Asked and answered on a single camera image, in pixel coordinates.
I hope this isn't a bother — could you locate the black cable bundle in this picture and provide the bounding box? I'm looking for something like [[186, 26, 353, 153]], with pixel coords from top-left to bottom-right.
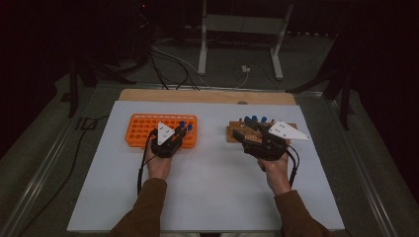
[[148, 48, 201, 91]]

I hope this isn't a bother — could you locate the white plug with cable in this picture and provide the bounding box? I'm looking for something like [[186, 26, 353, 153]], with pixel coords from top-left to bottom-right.
[[234, 64, 251, 90]]

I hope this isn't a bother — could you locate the orange test tube rack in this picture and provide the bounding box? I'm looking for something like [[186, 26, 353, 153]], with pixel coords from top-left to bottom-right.
[[125, 113, 198, 150]]

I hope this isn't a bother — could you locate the wooden test tube rack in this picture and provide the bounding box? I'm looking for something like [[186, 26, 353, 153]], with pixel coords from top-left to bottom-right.
[[226, 119, 298, 143]]

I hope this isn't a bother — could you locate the metal floor rail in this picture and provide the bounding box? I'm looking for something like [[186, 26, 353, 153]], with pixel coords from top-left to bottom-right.
[[0, 86, 97, 237], [329, 98, 400, 237]]

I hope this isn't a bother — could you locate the white table cover sheet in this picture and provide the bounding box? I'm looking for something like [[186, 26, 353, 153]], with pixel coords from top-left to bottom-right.
[[67, 100, 345, 233]]

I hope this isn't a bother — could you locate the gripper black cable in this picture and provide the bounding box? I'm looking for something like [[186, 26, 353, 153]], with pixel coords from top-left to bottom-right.
[[285, 144, 301, 189], [136, 129, 157, 196]]

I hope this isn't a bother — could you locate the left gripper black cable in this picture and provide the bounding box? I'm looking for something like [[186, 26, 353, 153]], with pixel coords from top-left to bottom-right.
[[136, 129, 157, 196]]

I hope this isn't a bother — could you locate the black floor cable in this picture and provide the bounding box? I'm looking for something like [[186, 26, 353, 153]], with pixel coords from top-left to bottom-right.
[[18, 115, 111, 233]]

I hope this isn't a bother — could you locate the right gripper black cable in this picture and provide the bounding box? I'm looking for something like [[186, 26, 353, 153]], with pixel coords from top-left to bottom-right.
[[285, 144, 301, 189]]

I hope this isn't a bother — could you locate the white desk with metal legs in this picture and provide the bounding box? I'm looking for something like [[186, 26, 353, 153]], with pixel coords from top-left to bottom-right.
[[197, 0, 294, 81]]

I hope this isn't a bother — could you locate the wooden table board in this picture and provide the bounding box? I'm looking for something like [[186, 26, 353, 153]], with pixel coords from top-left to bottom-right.
[[118, 88, 297, 107]]

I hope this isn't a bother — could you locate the dark stand with red light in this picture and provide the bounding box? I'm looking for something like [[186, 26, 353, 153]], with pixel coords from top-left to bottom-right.
[[131, 0, 153, 63]]

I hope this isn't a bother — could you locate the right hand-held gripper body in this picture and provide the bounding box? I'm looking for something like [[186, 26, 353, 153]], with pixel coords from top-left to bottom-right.
[[242, 120, 310, 162]]

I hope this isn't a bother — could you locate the person's right hand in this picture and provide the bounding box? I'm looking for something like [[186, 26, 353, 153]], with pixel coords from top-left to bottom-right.
[[256, 139, 293, 197]]

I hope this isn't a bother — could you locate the white floor cable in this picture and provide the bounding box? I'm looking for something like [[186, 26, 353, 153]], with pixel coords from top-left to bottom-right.
[[151, 39, 211, 88]]

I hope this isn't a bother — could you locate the power strip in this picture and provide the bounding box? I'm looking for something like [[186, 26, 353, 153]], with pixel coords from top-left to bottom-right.
[[286, 30, 334, 38]]

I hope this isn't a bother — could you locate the person's left hand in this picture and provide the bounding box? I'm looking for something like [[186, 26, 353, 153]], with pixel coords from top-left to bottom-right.
[[144, 139, 173, 182]]

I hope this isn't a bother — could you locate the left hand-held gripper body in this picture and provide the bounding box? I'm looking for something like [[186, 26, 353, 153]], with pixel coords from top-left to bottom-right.
[[149, 121, 182, 159]]

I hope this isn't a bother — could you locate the black tripod stand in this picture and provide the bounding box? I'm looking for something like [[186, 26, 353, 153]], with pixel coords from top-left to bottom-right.
[[67, 55, 136, 119], [286, 33, 356, 131]]

